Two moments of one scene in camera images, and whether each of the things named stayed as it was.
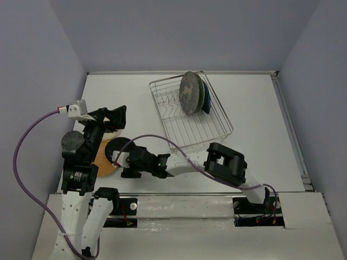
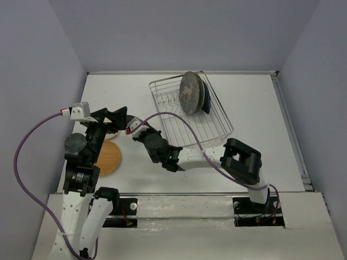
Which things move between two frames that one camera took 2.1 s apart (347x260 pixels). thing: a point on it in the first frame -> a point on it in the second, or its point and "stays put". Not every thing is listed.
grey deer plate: x=190 y=92 stays put
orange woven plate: x=104 y=166 stays put
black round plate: x=116 y=144 -> x=129 y=118
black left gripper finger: x=97 y=115 stays put
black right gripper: x=128 y=171 -> x=140 y=137
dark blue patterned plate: x=206 y=104 stays put
